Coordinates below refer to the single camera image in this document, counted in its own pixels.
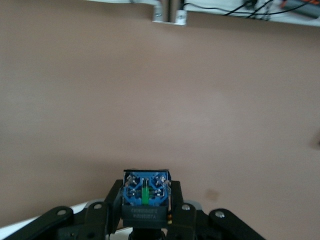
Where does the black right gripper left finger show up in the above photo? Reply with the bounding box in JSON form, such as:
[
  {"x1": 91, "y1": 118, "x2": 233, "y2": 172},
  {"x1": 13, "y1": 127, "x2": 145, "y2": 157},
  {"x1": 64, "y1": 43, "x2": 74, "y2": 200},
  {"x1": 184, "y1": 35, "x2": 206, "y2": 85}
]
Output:
[{"x1": 0, "y1": 179, "x2": 125, "y2": 240}]

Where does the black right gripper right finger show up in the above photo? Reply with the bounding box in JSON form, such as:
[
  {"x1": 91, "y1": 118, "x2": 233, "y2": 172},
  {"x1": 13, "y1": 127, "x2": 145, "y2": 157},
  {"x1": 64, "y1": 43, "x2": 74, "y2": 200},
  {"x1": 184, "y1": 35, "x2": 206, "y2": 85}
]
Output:
[{"x1": 166, "y1": 180, "x2": 266, "y2": 240}]

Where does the white plastic drawer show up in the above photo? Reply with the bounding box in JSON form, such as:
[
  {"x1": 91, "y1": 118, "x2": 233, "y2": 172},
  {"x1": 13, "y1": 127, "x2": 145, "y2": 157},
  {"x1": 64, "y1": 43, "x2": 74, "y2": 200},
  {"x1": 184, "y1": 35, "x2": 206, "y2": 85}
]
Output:
[{"x1": 0, "y1": 199, "x2": 132, "y2": 240}]

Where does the orange cap push button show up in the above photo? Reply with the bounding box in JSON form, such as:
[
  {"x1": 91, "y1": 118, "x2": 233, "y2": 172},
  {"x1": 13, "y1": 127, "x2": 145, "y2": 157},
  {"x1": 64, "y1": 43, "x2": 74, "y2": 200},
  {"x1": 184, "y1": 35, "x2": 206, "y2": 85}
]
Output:
[{"x1": 121, "y1": 168, "x2": 173, "y2": 240}]

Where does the black orange power strip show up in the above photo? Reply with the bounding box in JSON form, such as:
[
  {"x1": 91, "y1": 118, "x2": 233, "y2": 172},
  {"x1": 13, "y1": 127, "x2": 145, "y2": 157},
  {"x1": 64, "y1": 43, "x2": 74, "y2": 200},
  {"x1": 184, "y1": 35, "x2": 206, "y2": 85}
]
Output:
[{"x1": 279, "y1": 0, "x2": 320, "y2": 19}]

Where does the white mounting bracket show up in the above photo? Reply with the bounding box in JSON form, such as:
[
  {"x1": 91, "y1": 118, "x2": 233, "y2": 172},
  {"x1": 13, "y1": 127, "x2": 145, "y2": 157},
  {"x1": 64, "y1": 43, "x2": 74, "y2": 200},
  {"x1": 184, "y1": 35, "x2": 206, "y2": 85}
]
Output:
[
  {"x1": 152, "y1": 4, "x2": 164, "y2": 24},
  {"x1": 175, "y1": 8, "x2": 188, "y2": 26}
]

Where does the metal camera pole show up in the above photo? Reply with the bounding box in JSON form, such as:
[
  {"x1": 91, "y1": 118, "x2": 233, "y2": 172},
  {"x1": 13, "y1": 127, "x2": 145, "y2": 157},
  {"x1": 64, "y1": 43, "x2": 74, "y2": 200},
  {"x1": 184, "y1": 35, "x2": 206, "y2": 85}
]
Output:
[{"x1": 161, "y1": 0, "x2": 179, "y2": 24}]

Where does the black cable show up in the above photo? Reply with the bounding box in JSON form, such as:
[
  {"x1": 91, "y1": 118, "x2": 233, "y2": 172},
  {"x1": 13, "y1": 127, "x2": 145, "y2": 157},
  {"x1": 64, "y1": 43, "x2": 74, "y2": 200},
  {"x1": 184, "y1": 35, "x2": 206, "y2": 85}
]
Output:
[{"x1": 184, "y1": 0, "x2": 278, "y2": 21}]

